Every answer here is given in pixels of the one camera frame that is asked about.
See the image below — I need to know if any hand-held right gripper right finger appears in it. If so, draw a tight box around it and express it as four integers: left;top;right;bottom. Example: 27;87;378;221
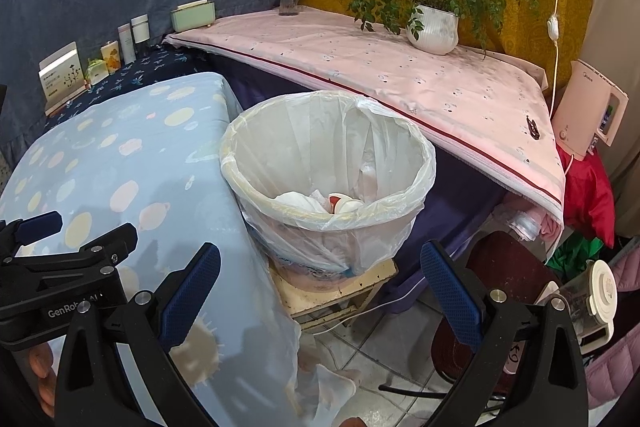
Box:
420;240;589;427

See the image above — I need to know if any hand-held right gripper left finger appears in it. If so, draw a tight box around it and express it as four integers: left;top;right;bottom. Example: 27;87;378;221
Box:
54;242;221;427

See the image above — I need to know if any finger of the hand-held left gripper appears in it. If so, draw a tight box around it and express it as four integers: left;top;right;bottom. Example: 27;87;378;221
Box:
0;223;139;283
0;211;64;258

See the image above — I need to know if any small red paper cup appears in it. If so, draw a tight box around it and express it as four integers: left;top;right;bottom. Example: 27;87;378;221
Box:
327;193;366;215

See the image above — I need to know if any white cloth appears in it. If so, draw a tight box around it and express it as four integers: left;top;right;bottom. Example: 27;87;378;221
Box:
274;191;332;215

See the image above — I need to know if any white lined trash bin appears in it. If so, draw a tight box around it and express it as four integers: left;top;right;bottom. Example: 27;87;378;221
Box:
219;89;437;278

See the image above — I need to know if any person's left hand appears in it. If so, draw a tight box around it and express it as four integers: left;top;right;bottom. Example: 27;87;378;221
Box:
27;342;58;418

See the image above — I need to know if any dark red stool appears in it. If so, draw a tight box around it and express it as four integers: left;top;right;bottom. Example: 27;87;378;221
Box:
432;231;561;388

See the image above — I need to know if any wooden stool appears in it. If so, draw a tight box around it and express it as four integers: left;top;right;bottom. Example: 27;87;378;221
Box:
270;257;400;333

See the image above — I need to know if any clear plastic bottle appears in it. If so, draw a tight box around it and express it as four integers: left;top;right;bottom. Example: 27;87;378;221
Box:
507;209;543;240

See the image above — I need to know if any green cloth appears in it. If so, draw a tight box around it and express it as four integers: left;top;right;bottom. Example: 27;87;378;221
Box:
545;234;606;280

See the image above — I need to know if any white cardboard box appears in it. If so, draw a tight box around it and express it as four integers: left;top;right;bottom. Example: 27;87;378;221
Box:
39;42;87;115

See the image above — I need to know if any clear plastic bag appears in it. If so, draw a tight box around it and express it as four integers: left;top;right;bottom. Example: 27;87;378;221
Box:
295;347;358;415

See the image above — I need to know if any blender jug with white lid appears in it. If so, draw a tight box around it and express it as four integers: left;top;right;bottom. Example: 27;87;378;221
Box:
537;259;618;348

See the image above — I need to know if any green tissue pack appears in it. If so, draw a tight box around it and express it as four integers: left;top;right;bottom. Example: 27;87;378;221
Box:
84;57;108;86

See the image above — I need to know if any red garment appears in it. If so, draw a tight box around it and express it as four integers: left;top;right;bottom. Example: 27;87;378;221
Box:
557;147;616;248

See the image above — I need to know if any pink quilted jacket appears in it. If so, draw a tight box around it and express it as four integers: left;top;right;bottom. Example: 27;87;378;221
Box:
585;237;640;408

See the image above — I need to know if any yellow tin can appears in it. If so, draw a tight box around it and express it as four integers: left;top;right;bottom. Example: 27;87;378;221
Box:
100;42;122;72

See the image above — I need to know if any dark blue patterned cloth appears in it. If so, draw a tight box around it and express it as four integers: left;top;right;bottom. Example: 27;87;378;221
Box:
45;42;201;132

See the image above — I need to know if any white tube bottle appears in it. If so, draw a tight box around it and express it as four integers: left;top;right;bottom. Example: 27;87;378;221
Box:
118;24;137;65

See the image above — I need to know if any white jar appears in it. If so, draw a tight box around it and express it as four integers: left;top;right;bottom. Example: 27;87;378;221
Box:
131;14;151;46

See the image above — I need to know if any pink sheet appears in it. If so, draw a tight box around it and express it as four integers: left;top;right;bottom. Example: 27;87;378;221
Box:
162;5;568;238

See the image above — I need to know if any green tissue box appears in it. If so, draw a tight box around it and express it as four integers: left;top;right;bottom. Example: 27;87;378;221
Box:
170;0;217;32

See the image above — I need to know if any white power cable with switch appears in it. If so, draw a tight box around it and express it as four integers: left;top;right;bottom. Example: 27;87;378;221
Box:
542;0;563;122

